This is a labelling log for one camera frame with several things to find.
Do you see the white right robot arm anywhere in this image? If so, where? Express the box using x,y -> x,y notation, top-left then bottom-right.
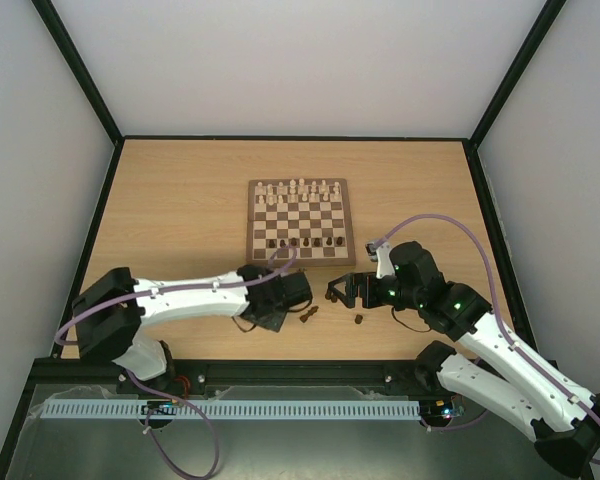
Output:
326,242 -> 600,478

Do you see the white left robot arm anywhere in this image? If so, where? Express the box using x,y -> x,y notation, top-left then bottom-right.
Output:
72,265 -> 313,381

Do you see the wooden chess board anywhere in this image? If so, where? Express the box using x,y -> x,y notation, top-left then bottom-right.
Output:
246,177 -> 356,267

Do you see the dark fallen king piece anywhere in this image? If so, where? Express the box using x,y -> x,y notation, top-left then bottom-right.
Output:
300,306 -> 319,323

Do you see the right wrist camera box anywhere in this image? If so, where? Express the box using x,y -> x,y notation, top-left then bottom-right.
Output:
365,241 -> 391,263

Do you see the grey slotted cable duct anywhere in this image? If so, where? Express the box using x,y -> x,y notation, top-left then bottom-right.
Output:
40,399 -> 421,421

